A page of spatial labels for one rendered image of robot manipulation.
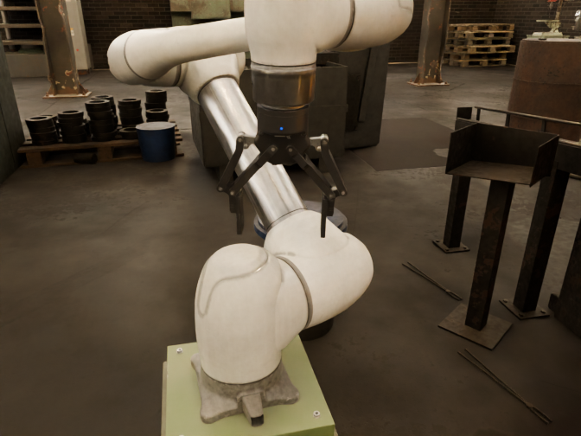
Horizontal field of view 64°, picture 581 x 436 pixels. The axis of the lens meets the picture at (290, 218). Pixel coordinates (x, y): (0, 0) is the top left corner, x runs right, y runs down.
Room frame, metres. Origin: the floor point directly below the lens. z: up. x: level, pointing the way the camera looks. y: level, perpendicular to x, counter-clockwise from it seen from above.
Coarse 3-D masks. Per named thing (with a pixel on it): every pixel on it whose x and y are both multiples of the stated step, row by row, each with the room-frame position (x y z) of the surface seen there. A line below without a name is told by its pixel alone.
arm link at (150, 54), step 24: (360, 0) 0.69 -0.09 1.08; (384, 0) 0.71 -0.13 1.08; (408, 0) 0.76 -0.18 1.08; (216, 24) 0.89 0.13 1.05; (240, 24) 0.87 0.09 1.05; (360, 24) 0.69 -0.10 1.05; (384, 24) 0.72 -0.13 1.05; (408, 24) 0.78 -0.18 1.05; (144, 48) 0.95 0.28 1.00; (168, 48) 0.91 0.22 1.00; (192, 48) 0.89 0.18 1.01; (216, 48) 0.88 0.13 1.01; (240, 48) 0.88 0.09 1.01; (336, 48) 0.75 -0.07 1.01; (360, 48) 0.77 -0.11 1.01; (144, 72) 0.99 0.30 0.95
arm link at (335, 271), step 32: (192, 64) 1.10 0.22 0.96; (224, 64) 1.12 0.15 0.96; (192, 96) 1.12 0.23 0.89; (224, 96) 1.07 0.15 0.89; (224, 128) 1.03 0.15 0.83; (256, 128) 1.03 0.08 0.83; (256, 192) 0.93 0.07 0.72; (288, 192) 0.92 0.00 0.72; (288, 224) 0.85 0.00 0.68; (320, 224) 0.86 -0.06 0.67; (288, 256) 0.79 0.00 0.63; (320, 256) 0.79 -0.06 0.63; (352, 256) 0.82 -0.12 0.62; (320, 288) 0.74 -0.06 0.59; (352, 288) 0.78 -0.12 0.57; (320, 320) 0.74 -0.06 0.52
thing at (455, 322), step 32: (480, 128) 1.59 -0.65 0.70; (512, 128) 1.52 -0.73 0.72; (448, 160) 1.46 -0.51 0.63; (480, 160) 1.58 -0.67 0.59; (512, 160) 1.51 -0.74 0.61; (544, 160) 1.34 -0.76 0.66; (512, 192) 1.42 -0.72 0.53; (480, 256) 1.42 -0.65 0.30; (480, 288) 1.40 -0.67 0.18; (448, 320) 1.45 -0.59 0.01; (480, 320) 1.39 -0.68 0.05
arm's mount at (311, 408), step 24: (168, 360) 0.77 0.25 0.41; (288, 360) 0.76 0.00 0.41; (168, 384) 0.69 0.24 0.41; (192, 384) 0.69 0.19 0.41; (312, 384) 0.69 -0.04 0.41; (168, 408) 0.63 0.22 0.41; (192, 408) 0.63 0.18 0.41; (264, 408) 0.63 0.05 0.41; (288, 408) 0.63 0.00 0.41; (312, 408) 0.63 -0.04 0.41; (168, 432) 0.58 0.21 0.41; (192, 432) 0.58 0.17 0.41; (216, 432) 0.58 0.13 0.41; (240, 432) 0.58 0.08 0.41; (264, 432) 0.58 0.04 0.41; (288, 432) 0.58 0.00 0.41; (312, 432) 0.59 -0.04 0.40
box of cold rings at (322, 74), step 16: (336, 64) 3.46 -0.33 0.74; (240, 80) 3.08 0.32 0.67; (320, 80) 3.24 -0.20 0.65; (336, 80) 3.27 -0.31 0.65; (320, 96) 3.24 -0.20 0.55; (336, 96) 3.27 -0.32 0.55; (192, 112) 3.59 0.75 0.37; (256, 112) 3.11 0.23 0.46; (320, 112) 3.23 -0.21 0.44; (336, 112) 3.27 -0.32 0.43; (192, 128) 3.71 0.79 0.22; (208, 128) 3.02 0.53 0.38; (320, 128) 3.24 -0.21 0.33; (336, 128) 3.27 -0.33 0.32; (208, 144) 3.02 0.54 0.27; (336, 144) 3.27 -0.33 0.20; (208, 160) 3.02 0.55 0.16; (224, 160) 3.05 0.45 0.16; (320, 160) 3.25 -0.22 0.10
